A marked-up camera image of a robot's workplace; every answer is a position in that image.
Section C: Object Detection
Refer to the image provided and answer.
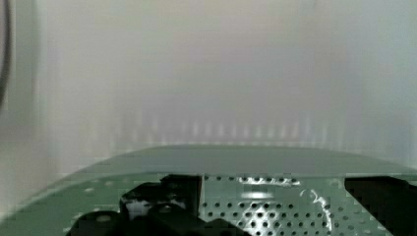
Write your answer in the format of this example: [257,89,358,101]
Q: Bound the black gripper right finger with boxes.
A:
[344,176,417,236]

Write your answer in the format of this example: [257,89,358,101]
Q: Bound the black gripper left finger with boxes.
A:
[65,174,251,236]

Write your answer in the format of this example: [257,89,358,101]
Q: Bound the green strainer bowl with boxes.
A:
[1,146,416,236]

